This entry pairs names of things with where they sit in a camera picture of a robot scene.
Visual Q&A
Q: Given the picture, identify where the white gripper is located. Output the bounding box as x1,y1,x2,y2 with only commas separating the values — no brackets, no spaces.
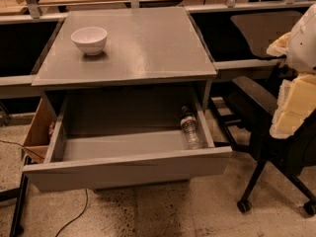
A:
267,4,316,139

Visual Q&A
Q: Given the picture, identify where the clear plastic water bottle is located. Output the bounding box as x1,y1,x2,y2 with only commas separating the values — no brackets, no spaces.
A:
180,106,201,150

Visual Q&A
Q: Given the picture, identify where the grey cabinet counter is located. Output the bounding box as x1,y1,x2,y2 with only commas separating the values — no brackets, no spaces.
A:
31,6,218,126

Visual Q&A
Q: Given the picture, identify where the grey open top drawer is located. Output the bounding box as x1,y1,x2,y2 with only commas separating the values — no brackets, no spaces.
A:
23,87,232,192

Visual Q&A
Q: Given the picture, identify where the black office chair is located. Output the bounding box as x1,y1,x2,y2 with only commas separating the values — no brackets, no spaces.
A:
207,10,316,216

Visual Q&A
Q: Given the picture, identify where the white ceramic bowl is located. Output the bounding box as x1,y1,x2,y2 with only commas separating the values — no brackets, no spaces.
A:
71,27,108,55

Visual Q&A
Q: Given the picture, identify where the black metal stand leg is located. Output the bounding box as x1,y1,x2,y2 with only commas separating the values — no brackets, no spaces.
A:
0,155,33,237

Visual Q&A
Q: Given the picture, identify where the grey metal rail frame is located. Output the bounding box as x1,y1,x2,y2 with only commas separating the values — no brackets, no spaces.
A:
0,0,316,99

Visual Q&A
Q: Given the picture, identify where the black floor cable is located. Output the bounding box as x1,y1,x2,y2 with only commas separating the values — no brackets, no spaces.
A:
53,188,90,237

